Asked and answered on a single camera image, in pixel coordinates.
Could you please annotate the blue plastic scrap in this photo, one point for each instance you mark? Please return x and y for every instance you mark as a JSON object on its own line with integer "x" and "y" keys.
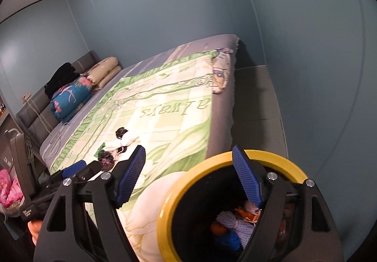
{"x": 229, "y": 240}

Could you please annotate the black clothing pile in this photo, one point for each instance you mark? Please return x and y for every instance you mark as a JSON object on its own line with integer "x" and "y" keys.
{"x": 61, "y": 76}

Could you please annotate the black patterned plastic bag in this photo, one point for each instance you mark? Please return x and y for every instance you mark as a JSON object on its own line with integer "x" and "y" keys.
{"x": 106, "y": 159}

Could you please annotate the blue floral folded quilt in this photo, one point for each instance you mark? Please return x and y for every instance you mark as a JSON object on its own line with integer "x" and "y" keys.
{"x": 69, "y": 97}

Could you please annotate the orange snack wrapper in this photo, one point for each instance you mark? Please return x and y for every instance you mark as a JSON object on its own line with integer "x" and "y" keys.
{"x": 246, "y": 213}

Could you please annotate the purple foam net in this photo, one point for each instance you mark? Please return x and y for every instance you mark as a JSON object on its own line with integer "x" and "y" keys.
{"x": 235, "y": 220}

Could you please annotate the white wall socket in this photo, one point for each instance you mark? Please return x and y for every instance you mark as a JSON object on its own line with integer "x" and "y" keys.
{"x": 26, "y": 97}

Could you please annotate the small orange round object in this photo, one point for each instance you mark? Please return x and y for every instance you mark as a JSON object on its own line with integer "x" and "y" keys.
{"x": 219, "y": 228}

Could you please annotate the white desk lamp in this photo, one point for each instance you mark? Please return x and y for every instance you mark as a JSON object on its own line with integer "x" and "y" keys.
{"x": 11, "y": 131}

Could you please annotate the green snack packet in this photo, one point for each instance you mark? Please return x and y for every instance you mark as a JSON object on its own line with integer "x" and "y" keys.
{"x": 101, "y": 148}

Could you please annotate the grey upholstered bed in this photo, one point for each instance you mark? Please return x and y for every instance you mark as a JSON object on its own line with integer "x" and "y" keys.
{"x": 221, "y": 126}

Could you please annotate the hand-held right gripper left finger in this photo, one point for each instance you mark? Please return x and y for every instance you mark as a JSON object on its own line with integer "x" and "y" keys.
{"x": 129, "y": 176}

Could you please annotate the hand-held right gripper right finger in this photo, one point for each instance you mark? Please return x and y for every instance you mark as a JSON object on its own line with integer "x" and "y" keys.
{"x": 247, "y": 179}

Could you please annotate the person's left hand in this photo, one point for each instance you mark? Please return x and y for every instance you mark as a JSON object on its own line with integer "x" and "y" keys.
{"x": 36, "y": 231}

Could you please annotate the beige stacked pillows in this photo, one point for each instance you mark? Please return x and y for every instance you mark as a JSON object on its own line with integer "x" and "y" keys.
{"x": 103, "y": 72}

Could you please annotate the pink floral cloth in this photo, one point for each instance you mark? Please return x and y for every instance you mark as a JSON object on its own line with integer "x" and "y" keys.
{"x": 10, "y": 191}

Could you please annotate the green floral blanket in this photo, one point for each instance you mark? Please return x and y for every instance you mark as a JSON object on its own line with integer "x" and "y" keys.
{"x": 165, "y": 132}

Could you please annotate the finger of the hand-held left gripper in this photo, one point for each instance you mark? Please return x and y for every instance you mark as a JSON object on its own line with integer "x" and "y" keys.
{"x": 88, "y": 170}
{"x": 73, "y": 168}

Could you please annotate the yellow-rimmed black bucket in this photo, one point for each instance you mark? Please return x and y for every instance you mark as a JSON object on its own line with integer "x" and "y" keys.
{"x": 168, "y": 214}

